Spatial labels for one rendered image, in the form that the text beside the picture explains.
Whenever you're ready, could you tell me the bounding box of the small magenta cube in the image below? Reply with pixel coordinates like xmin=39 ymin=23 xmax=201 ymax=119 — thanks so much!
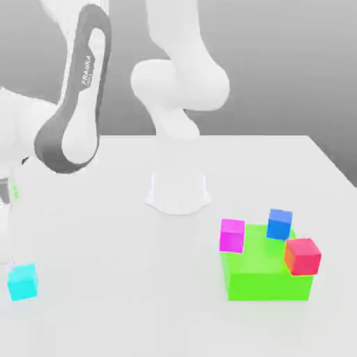
xmin=218 ymin=218 xmax=246 ymax=255

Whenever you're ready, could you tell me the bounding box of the small cyan cube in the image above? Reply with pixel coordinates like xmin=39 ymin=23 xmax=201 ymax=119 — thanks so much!
xmin=7 ymin=262 xmax=39 ymax=303

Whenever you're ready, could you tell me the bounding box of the small blue cube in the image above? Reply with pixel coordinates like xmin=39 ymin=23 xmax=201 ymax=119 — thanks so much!
xmin=266 ymin=208 xmax=294 ymax=241

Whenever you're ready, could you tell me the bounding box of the large green box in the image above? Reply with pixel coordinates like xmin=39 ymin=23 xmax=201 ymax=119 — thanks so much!
xmin=220 ymin=223 xmax=314 ymax=302

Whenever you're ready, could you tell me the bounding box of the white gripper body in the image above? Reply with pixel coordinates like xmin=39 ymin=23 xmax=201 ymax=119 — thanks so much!
xmin=0 ymin=204 xmax=14 ymax=265

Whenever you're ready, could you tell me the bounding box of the small red cube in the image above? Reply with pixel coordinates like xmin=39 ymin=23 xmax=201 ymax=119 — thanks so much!
xmin=283 ymin=237 xmax=323 ymax=277

